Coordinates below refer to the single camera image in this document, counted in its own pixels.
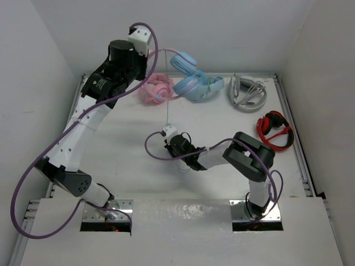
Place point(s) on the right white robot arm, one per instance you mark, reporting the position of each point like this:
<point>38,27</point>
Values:
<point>249,156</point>

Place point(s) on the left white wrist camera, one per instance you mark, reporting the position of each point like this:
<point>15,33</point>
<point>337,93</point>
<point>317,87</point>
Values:
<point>140,38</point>

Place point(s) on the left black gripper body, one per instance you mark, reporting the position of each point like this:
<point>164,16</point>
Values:
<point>135,70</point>

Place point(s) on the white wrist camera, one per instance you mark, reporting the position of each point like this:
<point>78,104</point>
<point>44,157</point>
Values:
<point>140,38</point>
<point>169,131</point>

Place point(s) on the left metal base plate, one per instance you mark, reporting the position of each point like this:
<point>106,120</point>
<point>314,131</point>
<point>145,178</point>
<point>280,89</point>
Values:
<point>114,211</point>

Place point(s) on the pink gaming headphones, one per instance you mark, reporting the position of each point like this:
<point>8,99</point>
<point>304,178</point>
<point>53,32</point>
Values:
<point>157,89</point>

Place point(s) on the metal base plate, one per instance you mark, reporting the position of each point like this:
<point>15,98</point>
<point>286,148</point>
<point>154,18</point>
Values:
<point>114,211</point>
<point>240,214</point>

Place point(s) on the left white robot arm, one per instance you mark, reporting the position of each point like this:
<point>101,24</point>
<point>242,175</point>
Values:
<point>61,163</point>

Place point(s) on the light blue headphones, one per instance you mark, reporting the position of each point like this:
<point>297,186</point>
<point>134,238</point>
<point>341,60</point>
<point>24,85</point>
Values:
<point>200,85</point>

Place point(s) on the red black headphones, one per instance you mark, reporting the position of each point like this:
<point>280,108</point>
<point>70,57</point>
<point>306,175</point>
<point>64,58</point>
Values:
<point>273,125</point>

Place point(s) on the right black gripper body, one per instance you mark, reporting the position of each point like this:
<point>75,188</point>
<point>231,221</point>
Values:
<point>171,149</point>

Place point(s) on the blue pink cat-ear headphones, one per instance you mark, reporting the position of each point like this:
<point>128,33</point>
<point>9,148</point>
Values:
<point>186,65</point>

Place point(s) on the grey white headphones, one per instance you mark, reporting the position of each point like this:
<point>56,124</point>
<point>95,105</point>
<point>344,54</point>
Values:
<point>246,93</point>

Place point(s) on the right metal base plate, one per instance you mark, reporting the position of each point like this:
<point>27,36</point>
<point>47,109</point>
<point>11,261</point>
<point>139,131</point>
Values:
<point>240,214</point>

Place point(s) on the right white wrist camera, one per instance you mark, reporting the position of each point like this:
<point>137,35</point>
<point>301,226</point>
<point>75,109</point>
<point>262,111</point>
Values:
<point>169,131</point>

